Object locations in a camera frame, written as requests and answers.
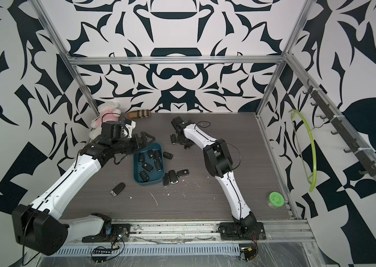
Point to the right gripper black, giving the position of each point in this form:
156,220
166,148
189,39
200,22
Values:
179,141

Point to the black car key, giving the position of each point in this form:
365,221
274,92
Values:
158,165
173,139
158,155
183,173
151,154
117,189
141,157
173,177
148,167
167,155

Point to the black wall hook rack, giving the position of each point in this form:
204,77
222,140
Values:
340,124

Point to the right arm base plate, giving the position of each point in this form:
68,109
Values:
230,231

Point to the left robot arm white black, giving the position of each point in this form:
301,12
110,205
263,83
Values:
39,226

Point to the white teddy bear pink shirt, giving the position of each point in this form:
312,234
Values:
108,111

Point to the black connector block right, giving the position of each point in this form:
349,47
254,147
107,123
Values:
247,253

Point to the teal plastic storage box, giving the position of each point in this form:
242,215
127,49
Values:
155,176

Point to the black flip key silver end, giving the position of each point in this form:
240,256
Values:
166,180

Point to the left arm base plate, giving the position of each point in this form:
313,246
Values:
114,233

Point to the black connector block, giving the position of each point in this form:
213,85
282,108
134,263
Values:
247,253
101,254

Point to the black connector block left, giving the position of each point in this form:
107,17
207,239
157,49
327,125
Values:
101,254

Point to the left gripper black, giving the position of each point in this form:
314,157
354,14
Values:
140,144

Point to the brown checkered pouch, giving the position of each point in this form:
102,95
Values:
139,114

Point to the green tape roll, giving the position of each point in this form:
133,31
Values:
275,200

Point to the black car key box front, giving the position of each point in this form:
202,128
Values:
144,176

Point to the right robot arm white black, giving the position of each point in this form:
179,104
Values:
219,164

